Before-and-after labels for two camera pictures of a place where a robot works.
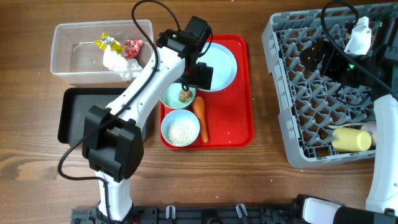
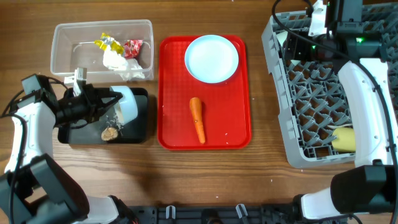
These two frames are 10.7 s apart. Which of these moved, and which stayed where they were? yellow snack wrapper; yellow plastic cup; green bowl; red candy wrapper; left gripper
Moved: left gripper; green bowl
Stayed: yellow plastic cup; yellow snack wrapper; red candy wrapper
